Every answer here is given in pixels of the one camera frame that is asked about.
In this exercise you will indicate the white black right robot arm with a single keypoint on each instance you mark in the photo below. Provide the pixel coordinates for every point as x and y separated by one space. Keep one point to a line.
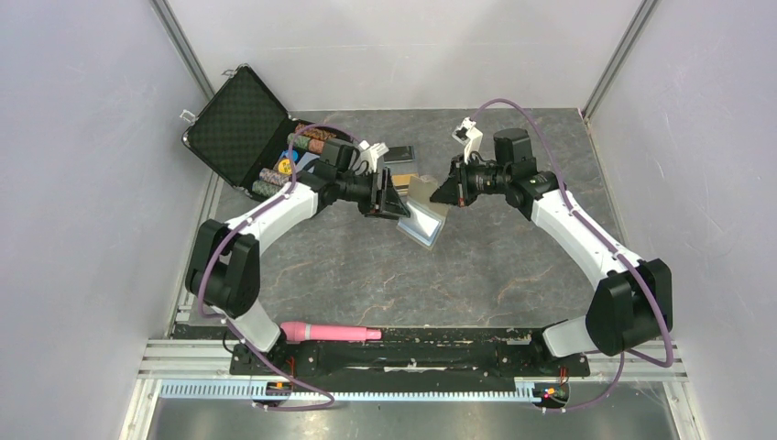
632 300

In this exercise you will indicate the beige card holder wallet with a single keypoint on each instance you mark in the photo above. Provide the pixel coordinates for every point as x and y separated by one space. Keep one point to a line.
427 219

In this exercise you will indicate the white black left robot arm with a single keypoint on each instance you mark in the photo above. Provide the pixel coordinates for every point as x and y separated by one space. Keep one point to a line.
224 268

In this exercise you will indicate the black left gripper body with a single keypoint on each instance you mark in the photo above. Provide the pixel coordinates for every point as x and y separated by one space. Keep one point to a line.
371 201

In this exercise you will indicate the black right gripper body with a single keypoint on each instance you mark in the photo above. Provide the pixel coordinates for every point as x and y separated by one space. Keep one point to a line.
473 180

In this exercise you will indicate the black poker chip case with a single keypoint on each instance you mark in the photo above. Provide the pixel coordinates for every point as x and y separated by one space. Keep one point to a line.
242 130

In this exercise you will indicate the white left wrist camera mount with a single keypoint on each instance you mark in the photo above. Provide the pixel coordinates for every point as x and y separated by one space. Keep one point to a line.
370 156

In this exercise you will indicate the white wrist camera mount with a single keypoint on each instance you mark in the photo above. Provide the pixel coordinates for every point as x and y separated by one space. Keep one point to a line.
469 136
370 156

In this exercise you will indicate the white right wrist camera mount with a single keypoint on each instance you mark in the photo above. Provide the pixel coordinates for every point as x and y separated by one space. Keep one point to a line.
469 136

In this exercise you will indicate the gold credit card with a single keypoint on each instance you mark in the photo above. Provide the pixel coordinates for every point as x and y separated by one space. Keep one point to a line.
403 180

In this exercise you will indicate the pink cylindrical marker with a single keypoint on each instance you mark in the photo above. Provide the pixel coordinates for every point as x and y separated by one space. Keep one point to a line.
299 332

